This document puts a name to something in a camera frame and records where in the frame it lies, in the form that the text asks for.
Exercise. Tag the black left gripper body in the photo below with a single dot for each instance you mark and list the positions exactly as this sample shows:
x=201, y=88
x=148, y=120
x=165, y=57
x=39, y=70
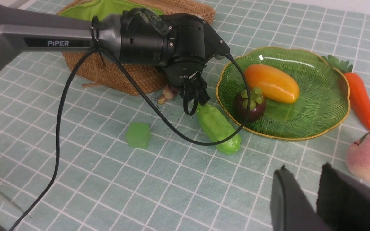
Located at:
x=195, y=42

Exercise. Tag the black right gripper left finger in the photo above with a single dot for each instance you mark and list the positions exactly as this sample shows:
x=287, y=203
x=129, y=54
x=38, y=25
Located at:
x=289, y=208

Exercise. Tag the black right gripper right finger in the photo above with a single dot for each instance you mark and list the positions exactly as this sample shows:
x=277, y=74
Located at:
x=343, y=202

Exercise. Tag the green toy cucumber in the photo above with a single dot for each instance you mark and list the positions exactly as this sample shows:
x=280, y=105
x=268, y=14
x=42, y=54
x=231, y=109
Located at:
x=217, y=128

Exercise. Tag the dark purple toy mangosteen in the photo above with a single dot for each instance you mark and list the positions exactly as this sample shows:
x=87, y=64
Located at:
x=250, y=105

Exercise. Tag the yellow orange toy mango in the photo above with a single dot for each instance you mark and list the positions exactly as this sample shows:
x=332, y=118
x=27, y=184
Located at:
x=274, y=83

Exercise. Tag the orange toy carrot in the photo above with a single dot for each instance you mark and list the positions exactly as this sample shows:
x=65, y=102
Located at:
x=359, y=99

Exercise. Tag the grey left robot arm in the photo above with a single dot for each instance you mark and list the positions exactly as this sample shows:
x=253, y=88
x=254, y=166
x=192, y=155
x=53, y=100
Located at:
x=137, y=36

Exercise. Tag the woven wicker basket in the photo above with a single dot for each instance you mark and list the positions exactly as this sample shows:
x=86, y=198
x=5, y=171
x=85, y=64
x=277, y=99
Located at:
x=106, y=73

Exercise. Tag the green foam block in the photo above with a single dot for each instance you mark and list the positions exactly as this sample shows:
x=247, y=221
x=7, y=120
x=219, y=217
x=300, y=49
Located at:
x=138, y=135

